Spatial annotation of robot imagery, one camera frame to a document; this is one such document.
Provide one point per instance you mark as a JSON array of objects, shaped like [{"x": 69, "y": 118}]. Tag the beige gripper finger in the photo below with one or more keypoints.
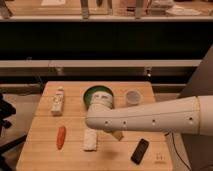
[{"x": 118, "y": 135}]

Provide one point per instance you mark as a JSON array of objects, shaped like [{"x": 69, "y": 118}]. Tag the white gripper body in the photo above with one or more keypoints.
[{"x": 101, "y": 99}]

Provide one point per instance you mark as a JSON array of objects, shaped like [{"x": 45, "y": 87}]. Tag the white sponge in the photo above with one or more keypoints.
[{"x": 90, "y": 140}]

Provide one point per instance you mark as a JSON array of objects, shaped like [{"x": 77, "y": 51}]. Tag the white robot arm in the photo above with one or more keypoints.
[{"x": 191, "y": 115}]

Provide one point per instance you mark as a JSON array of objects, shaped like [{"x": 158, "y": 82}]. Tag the green bowl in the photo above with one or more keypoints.
[{"x": 89, "y": 91}]

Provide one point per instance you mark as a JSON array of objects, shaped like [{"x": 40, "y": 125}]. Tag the white plastic cup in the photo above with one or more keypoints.
[{"x": 133, "y": 98}]

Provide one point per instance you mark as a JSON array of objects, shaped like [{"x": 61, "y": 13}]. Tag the white tube bottle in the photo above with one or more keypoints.
[{"x": 58, "y": 101}]

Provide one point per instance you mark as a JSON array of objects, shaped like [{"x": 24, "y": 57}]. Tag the orange carrot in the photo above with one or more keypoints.
[{"x": 61, "y": 137}]

